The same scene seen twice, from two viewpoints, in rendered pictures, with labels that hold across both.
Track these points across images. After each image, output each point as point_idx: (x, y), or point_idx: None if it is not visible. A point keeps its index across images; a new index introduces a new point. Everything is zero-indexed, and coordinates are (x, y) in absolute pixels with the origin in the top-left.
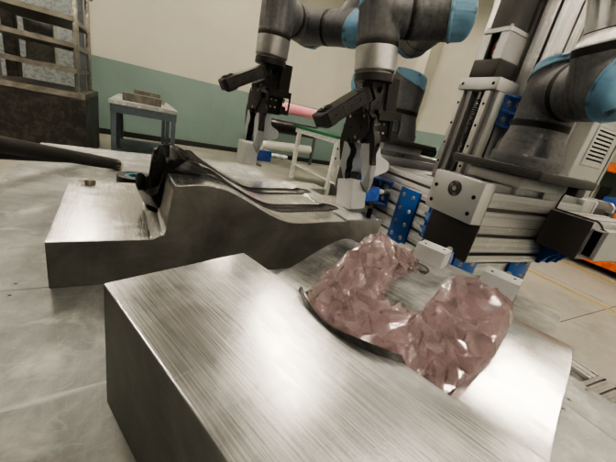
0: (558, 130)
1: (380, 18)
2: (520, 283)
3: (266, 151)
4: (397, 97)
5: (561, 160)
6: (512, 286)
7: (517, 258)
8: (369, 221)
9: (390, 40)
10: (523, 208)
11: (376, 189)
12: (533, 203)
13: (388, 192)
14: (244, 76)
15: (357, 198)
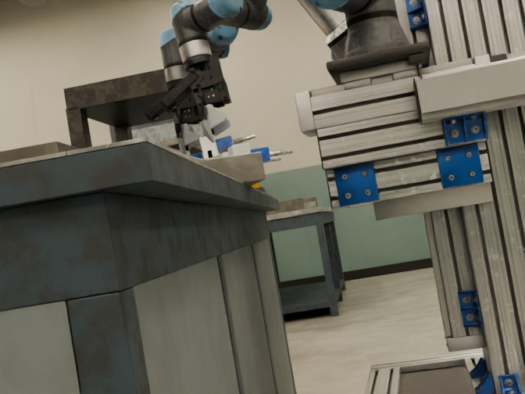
0: (362, 19)
1: (179, 31)
2: (236, 145)
3: (195, 154)
4: (219, 66)
5: (377, 41)
6: (231, 148)
7: (408, 148)
8: (207, 159)
9: (188, 39)
10: (366, 97)
11: (226, 137)
12: (377, 87)
13: (250, 137)
14: (158, 104)
15: (208, 148)
